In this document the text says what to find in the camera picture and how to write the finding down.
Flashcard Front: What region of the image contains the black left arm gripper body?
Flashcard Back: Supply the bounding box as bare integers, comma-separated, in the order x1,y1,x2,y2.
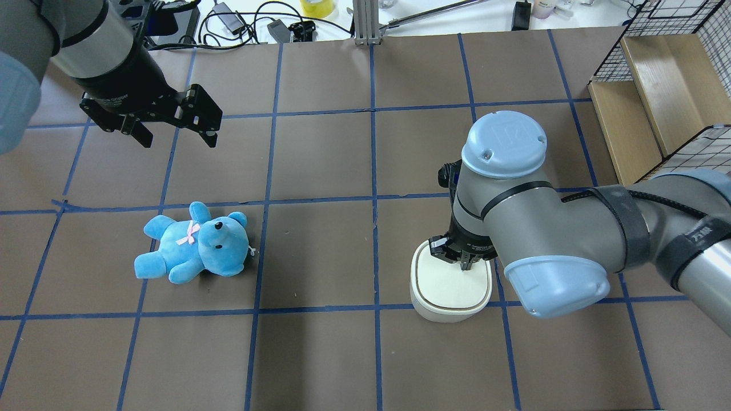
80,83,223,135

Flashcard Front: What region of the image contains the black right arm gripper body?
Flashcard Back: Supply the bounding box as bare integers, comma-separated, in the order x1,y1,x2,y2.
428,220,497,264

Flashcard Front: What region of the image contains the white trash can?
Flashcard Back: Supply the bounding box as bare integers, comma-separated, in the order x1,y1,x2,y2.
409,240,494,323

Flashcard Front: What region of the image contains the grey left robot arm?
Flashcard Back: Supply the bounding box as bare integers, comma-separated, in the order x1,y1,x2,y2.
2,1,467,279

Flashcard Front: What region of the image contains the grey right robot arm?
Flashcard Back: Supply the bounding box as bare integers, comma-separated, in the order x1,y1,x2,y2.
438,110,729,319

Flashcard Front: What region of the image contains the blue teddy bear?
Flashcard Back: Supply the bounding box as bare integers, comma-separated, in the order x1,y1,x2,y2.
134,202,257,284

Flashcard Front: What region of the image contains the grey power brick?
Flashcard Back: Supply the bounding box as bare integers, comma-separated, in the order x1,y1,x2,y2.
267,19,293,43

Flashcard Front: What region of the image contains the yellow tape roll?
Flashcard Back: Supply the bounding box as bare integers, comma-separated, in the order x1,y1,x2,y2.
300,0,336,19

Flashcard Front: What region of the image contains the metal rod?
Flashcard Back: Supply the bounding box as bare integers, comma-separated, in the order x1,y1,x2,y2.
379,1,488,33

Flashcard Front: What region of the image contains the black power adapter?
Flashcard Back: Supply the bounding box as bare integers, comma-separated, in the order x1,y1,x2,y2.
510,1,532,31

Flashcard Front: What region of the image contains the wooden shelf unit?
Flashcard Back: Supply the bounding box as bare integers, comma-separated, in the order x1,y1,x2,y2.
588,34,730,186

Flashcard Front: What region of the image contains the black cable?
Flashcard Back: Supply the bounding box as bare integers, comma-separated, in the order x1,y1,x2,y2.
197,0,355,46

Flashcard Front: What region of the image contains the aluminium frame post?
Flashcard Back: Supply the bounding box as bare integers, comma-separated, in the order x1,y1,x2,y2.
352,0,382,45

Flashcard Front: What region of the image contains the black wire grid panel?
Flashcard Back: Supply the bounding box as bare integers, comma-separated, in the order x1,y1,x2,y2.
592,1,730,91

